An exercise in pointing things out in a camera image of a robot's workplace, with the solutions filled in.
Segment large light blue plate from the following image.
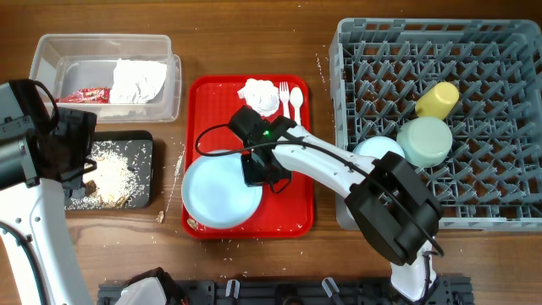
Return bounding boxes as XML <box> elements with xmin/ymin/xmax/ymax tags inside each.
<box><xmin>181</xmin><ymin>150</ymin><xmax>263</xmax><ymax>230</ymax></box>

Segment white tissue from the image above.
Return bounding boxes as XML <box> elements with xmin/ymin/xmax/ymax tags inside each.
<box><xmin>237</xmin><ymin>78</ymin><xmax>280</xmax><ymax>117</ymax></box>

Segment white plastic spoon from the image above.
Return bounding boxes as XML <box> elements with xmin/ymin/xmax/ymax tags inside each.
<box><xmin>290</xmin><ymin>87</ymin><xmax>304</xmax><ymax>125</ymax></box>

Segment white plastic fork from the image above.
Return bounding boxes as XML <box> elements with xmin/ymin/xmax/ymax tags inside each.
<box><xmin>279</xmin><ymin>81</ymin><xmax>290</xmax><ymax>119</ymax></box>

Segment small light blue saucer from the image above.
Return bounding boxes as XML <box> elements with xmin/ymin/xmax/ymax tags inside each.
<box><xmin>353</xmin><ymin>136</ymin><xmax>405</xmax><ymax>159</ymax></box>

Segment brown food scraps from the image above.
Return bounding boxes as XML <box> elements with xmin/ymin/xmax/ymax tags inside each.
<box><xmin>67</xmin><ymin>141</ymin><xmax>147</xmax><ymax>209</ymax></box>

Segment white paper napkin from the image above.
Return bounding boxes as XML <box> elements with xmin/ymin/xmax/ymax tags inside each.
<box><xmin>109</xmin><ymin>59</ymin><xmax>168</xmax><ymax>104</ymax></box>

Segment green bowl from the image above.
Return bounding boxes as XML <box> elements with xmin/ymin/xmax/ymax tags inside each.
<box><xmin>396</xmin><ymin>117</ymin><xmax>453</xmax><ymax>168</ymax></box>

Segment red snack wrapper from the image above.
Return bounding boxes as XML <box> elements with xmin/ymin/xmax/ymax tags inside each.
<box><xmin>56</xmin><ymin>87</ymin><xmax>111</xmax><ymax>103</ymax></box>

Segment yellow plastic cup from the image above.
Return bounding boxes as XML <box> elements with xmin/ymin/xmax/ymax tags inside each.
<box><xmin>415</xmin><ymin>82</ymin><xmax>460</xmax><ymax>120</ymax></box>

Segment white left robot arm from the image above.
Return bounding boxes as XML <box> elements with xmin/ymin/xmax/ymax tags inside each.
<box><xmin>1</xmin><ymin>79</ymin><xmax>97</xmax><ymax>304</ymax></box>

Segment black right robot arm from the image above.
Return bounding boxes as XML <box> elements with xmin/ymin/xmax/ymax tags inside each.
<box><xmin>227</xmin><ymin>106</ymin><xmax>444</xmax><ymax>303</ymax></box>

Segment black food waste tray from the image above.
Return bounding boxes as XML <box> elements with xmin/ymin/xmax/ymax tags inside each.
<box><xmin>63</xmin><ymin>130</ymin><xmax>154</xmax><ymax>211</ymax></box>

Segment clear plastic waste bin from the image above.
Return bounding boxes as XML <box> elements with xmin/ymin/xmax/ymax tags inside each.
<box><xmin>29</xmin><ymin>34</ymin><xmax>182</xmax><ymax>124</ymax></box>

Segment grey dishwasher rack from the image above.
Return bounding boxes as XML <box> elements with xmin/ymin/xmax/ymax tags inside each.
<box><xmin>329</xmin><ymin>18</ymin><xmax>541</xmax><ymax>231</ymax></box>

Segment spilled rice line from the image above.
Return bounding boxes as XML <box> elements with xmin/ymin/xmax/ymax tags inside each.
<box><xmin>164</xmin><ymin>144</ymin><xmax>186</xmax><ymax>214</ymax></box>

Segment peanut shell on tray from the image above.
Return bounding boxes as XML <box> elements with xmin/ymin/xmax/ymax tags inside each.
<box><xmin>186</xmin><ymin>218</ymin><xmax>199</xmax><ymax>230</ymax></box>

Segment peanut shell on table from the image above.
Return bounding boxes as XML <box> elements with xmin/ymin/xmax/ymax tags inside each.
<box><xmin>156</xmin><ymin>211</ymin><xmax>165</xmax><ymax>224</ymax></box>

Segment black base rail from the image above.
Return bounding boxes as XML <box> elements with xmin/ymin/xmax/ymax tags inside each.
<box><xmin>97</xmin><ymin>277</ymin><xmax>474</xmax><ymax>305</ymax></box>

